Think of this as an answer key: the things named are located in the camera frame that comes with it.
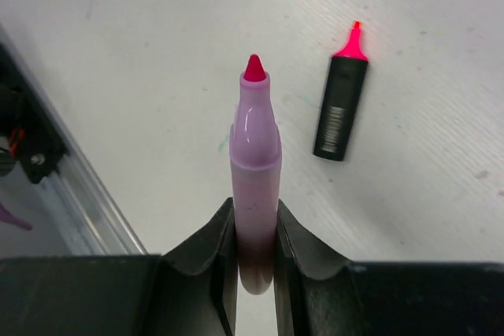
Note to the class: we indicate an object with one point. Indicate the black pink highlighter body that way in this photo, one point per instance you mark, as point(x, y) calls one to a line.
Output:
point(344, 84)

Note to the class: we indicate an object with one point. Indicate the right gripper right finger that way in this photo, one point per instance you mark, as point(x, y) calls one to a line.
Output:
point(319, 291)

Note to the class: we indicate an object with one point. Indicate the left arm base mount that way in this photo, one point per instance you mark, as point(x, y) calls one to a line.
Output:
point(32, 139)

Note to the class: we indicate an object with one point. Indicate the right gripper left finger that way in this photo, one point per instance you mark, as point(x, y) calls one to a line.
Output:
point(192, 290)

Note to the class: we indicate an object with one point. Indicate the aluminium front rail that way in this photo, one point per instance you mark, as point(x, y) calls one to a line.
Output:
point(80, 207)

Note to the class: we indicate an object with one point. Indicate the lilac highlighter body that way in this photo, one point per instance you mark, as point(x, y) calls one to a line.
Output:
point(255, 153)

